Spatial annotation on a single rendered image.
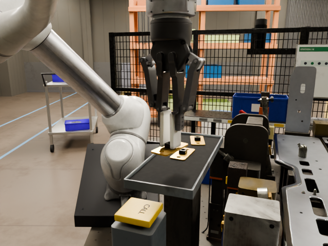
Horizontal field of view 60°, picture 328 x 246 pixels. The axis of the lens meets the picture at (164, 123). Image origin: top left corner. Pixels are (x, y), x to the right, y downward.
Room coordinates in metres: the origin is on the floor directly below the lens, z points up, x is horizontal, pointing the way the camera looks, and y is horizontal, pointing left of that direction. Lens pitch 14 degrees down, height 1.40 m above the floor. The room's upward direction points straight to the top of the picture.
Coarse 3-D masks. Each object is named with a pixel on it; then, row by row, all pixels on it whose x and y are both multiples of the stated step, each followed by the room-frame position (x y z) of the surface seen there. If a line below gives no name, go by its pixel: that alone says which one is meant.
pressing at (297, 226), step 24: (288, 144) 1.23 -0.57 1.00; (312, 144) 1.23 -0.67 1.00; (288, 168) 0.98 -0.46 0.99; (312, 168) 0.95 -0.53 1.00; (288, 192) 0.77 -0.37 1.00; (312, 192) 0.77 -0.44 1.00; (288, 216) 0.64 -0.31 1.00; (312, 216) 0.64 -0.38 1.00; (288, 240) 0.54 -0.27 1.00; (312, 240) 0.55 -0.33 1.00
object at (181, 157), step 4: (184, 148) 0.70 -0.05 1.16; (188, 148) 0.70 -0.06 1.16; (176, 152) 0.67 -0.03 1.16; (180, 152) 0.66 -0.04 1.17; (184, 152) 0.65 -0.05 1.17; (188, 152) 0.67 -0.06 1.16; (192, 152) 0.67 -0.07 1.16; (172, 156) 0.64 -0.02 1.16; (176, 156) 0.64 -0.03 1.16; (180, 156) 0.64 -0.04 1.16; (184, 156) 0.64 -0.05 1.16; (188, 156) 0.64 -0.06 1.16; (180, 160) 0.62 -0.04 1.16; (184, 160) 0.62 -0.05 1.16
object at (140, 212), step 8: (128, 200) 0.44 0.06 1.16; (136, 200) 0.44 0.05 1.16; (144, 200) 0.44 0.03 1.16; (120, 208) 0.41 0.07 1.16; (128, 208) 0.41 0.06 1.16; (136, 208) 0.41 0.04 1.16; (144, 208) 0.41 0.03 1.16; (152, 208) 0.41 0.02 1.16; (160, 208) 0.42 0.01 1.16; (120, 216) 0.39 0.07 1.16; (128, 216) 0.39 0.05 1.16; (136, 216) 0.39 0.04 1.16; (144, 216) 0.39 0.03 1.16; (152, 216) 0.39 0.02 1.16; (136, 224) 0.38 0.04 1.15; (144, 224) 0.38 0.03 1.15
